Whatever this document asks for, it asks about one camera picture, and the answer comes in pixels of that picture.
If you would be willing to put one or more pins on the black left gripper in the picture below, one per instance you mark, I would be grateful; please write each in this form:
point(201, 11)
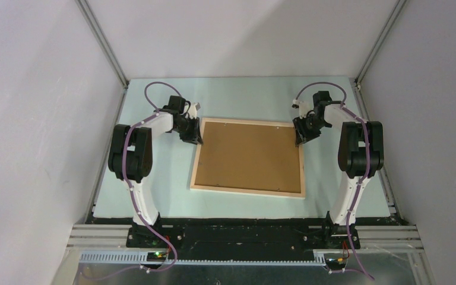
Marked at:
point(195, 136)

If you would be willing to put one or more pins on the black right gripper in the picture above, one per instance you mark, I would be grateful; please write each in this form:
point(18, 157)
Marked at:
point(302, 135)

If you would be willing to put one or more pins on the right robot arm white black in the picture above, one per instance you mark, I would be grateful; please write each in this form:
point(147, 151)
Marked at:
point(360, 154)

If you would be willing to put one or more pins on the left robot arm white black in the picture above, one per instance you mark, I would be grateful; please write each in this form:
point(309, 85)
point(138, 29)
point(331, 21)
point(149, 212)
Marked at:
point(131, 151)

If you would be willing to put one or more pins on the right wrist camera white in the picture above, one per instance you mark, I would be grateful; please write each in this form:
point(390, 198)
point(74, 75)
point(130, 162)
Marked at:
point(304, 108)

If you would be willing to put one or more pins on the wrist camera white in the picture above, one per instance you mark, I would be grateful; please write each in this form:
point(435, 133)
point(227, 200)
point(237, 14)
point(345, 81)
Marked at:
point(193, 110)
point(304, 108)

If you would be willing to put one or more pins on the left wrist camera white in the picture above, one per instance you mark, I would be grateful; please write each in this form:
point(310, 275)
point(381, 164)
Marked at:
point(193, 110)

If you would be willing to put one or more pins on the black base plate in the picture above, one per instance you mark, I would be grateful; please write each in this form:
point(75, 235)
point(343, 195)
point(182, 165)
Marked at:
point(239, 239)

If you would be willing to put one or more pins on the right aluminium corner rail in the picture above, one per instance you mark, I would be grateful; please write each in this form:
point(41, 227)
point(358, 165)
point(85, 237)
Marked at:
point(380, 40)

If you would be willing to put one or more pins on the aluminium corner rail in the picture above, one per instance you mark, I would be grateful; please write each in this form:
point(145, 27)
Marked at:
point(100, 37)
point(380, 40)

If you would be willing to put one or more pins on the front aluminium rail frame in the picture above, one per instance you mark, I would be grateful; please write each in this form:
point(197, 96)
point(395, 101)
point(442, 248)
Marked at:
point(111, 254)

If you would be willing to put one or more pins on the left aluminium corner rail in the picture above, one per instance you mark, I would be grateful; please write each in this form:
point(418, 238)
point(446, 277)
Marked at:
point(100, 37)

